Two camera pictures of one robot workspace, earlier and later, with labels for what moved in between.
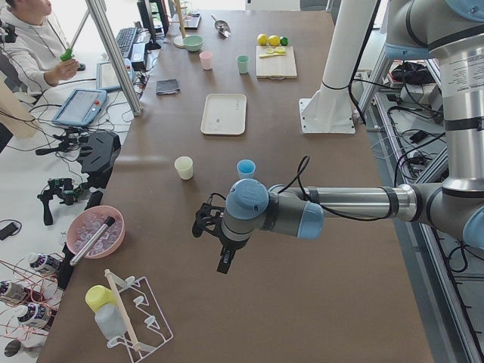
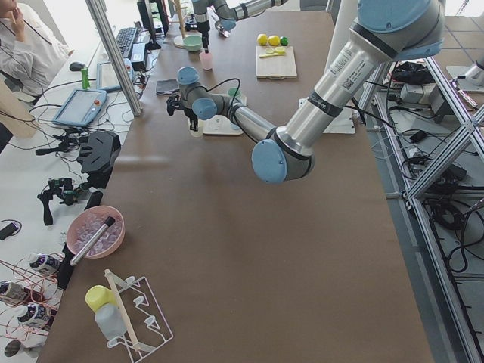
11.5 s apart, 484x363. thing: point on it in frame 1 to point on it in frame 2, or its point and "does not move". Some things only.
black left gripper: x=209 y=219 to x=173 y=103
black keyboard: x=125 y=38 does not move
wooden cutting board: x=276 y=66 does not move
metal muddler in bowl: x=109 y=221 does not move
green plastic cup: x=243 y=63 to x=231 y=92
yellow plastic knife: x=271 y=54 does not move
